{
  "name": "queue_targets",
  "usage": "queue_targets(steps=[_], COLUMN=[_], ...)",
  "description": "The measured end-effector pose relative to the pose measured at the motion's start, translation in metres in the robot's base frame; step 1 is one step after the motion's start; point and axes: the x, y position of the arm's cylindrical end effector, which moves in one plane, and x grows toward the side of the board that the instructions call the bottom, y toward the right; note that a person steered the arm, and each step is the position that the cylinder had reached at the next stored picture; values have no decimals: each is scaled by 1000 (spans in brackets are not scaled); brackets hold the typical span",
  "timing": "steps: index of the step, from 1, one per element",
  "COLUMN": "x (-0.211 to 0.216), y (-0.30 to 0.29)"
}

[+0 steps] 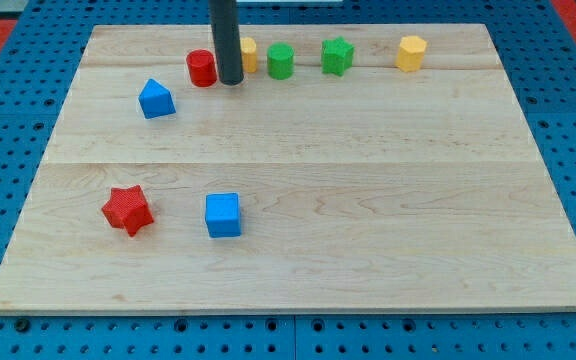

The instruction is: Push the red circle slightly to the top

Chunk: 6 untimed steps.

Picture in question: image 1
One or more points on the green cylinder block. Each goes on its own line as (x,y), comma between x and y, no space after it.
(280,61)

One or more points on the green star block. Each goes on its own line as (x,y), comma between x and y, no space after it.
(336,56)

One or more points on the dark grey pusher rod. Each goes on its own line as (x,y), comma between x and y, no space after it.
(226,38)

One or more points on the red cylinder block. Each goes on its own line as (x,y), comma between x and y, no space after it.
(201,68)

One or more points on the light wooden board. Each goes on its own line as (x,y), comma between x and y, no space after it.
(379,191)

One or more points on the red star block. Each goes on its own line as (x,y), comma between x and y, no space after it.
(128,209)

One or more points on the yellow hexagon block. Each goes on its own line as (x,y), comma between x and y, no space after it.
(410,53)

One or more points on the blue triangle block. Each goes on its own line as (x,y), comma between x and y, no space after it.
(155,100)

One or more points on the yellow block behind rod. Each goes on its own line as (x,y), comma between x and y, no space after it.
(249,54)

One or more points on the blue cube block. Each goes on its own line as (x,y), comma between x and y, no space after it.
(222,215)

